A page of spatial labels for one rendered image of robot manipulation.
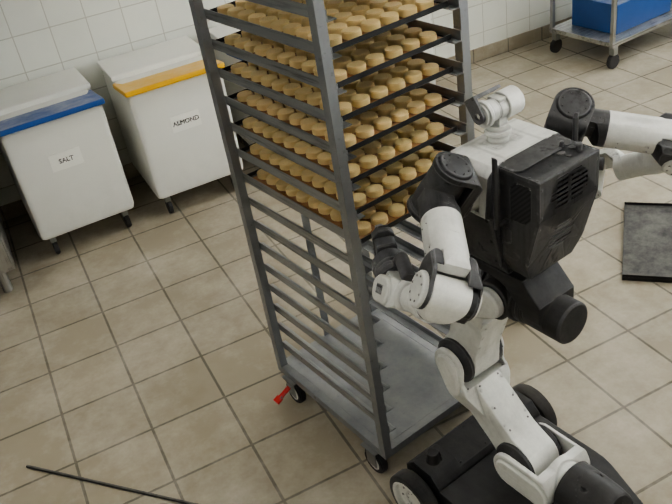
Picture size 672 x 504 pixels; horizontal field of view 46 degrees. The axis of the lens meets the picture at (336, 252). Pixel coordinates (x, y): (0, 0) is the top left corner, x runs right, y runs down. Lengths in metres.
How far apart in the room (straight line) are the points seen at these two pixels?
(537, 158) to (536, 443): 0.94
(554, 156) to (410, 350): 1.40
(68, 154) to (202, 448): 1.83
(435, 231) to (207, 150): 2.92
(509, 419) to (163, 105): 2.60
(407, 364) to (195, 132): 1.98
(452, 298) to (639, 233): 2.40
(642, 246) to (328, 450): 1.73
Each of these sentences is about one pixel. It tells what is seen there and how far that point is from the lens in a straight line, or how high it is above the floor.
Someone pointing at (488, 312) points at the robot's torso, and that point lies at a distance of 2.09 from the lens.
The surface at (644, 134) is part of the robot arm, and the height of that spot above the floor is 1.23.
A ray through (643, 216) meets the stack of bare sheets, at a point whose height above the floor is 0.02.
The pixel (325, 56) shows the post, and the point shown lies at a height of 1.50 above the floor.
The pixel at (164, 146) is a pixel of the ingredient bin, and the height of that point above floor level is 0.42.
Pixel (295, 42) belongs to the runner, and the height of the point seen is 1.50.
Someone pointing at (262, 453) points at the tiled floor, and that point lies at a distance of 2.99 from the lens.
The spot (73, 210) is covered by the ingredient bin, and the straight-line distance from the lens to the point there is 4.39.
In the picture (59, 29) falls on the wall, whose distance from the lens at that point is 4.78.
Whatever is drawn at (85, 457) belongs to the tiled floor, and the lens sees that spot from 3.24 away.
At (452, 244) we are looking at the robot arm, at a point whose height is 1.25.
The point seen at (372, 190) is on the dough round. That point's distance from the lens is 2.22.
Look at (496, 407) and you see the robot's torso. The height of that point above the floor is 0.43.
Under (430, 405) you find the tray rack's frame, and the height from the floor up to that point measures 0.15.
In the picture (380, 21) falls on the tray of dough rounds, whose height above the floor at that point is 1.50.
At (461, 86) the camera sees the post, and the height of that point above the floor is 1.26.
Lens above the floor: 2.14
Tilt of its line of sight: 33 degrees down
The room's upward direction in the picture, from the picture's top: 10 degrees counter-clockwise
